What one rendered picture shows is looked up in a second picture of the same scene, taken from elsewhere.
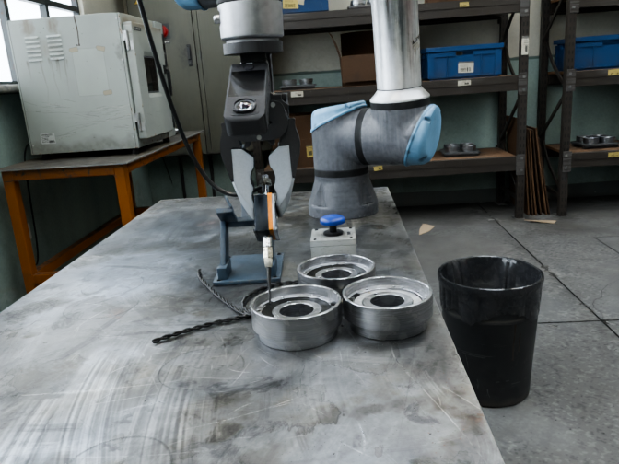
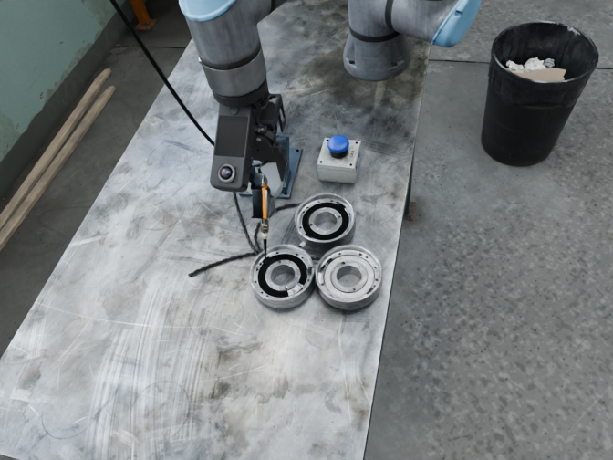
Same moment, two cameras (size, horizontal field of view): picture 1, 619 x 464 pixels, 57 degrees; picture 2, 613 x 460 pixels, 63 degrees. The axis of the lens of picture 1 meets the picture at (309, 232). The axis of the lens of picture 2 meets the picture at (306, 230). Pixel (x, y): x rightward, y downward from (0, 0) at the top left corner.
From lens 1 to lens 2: 0.52 m
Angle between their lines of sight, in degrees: 41
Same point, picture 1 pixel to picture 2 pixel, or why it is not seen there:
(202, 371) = (215, 319)
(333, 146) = (365, 14)
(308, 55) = not seen: outside the picture
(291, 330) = (273, 303)
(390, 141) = (418, 26)
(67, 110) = not seen: outside the picture
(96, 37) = not seen: outside the picture
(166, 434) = (188, 383)
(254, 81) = (237, 134)
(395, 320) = (345, 306)
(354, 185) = (383, 49)
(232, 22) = (212, 82)
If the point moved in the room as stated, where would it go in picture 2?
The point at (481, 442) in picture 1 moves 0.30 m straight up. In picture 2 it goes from (358, 437) to (347, 354)
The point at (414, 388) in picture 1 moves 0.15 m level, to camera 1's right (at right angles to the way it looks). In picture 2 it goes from (339, 373) to (444, 386)
